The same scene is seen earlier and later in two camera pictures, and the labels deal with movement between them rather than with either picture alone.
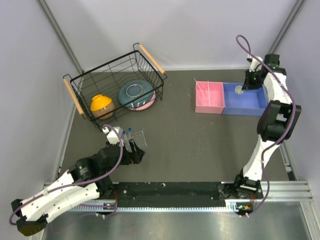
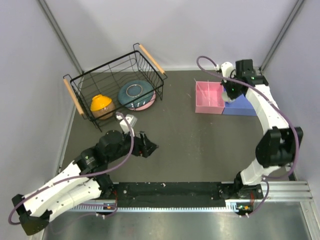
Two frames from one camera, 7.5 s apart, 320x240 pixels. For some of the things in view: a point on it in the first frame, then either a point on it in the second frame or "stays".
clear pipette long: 208,86 stays
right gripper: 247,85 → 232,95
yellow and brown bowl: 102,107 stays
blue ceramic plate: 132,89 stays
